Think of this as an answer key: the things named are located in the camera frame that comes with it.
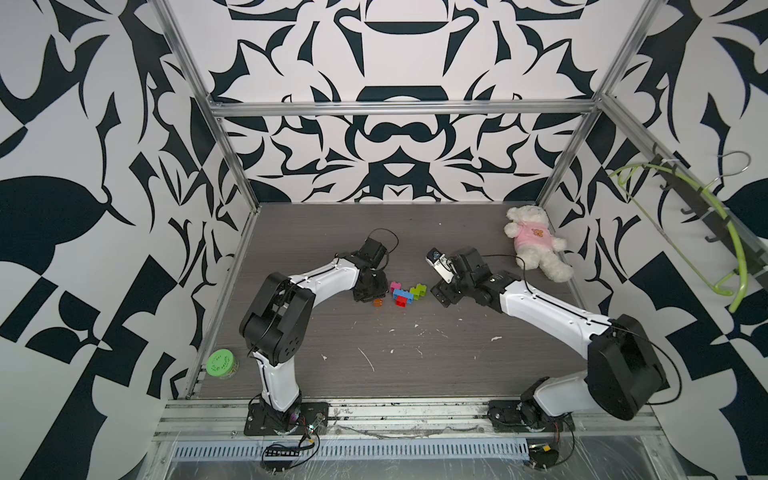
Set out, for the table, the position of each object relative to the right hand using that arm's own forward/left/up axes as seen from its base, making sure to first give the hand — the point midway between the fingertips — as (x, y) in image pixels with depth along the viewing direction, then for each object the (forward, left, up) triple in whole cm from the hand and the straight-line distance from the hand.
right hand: (444, 272), depth 88 cm
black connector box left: (-44, +43, -10) cm, 62 cm away
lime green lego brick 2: (-2, +7, -8) cm, 11 cm away
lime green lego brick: (-4, +8, -9) cm, 13 cm away
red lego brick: (-4, +13, -9) cm, 16 cm away
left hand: (-1, +19, -7) cm, 20 cm away
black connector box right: (-43, -20, -14) cm, 49 cm away
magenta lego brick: (0, +14, -8) cm, 16 cm away
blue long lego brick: (-2, +12, -8) cm, 14 cm away
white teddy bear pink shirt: (+12, -31, -4) cm, 34 cm away
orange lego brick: (-6, +20, -7) cm, 22 cm away
